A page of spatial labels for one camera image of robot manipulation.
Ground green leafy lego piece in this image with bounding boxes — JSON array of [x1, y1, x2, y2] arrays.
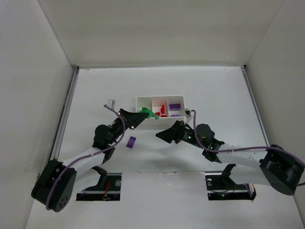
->
[[140, 107, 160, 120]]

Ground purple rectangular lego brick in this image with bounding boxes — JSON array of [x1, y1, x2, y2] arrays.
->
[[126, 136, 136, 149]]

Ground red zigzag lego piece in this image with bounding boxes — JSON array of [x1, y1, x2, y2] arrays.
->
[[161, 105, 165, 114]]

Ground purple printed lego brick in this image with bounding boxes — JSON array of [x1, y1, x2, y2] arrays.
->
[[169, 104, 181, 111]]

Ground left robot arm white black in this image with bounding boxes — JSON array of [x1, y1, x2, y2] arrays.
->
[[31, 109, 149, 212]]

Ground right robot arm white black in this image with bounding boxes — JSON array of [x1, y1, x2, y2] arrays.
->
[[156, 121, 305, 196]]

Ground white three-compartment container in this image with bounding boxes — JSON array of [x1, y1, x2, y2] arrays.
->
[[135, 95, 186, 130]]

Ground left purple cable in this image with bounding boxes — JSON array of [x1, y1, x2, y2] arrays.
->
[[45, 104, 127, 210]]

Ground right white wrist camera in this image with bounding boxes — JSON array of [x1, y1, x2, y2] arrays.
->
[[184, 108, 192, 119]]

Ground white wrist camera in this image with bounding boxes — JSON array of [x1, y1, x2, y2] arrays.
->
[[108, 99, 116, 109], [184, 108, 192, 119]]

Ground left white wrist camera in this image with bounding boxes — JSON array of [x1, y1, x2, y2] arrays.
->
[[108, 99, 116, 109]]

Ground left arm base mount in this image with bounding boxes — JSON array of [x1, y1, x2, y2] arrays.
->
[[76, 166, 122, 201]]

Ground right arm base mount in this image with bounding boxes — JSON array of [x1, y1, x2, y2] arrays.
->
[[205, 164, 256, 201]]

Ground left aluminium table rail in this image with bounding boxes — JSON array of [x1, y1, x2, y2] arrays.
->
[[45, 65, 79, 165]]

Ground aluminium table rail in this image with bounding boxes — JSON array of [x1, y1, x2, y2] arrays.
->
[[241, 65, 270, 146], [45, 65, 79, 165]]

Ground right aluminium table rail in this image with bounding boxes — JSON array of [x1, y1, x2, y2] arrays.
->
[[241, 65, 270, 146]]

